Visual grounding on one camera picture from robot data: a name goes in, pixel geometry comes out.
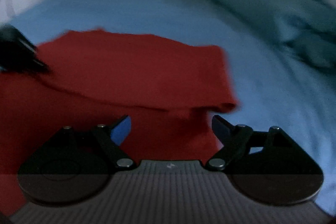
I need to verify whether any teal folded duvet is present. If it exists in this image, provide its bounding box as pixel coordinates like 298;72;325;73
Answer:
214;0;335;72

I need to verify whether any blue bed sheet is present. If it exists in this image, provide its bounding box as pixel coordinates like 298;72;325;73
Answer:
1;0;335;214

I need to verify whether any red knit sweater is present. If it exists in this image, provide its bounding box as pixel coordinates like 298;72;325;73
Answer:
1;29;238;216

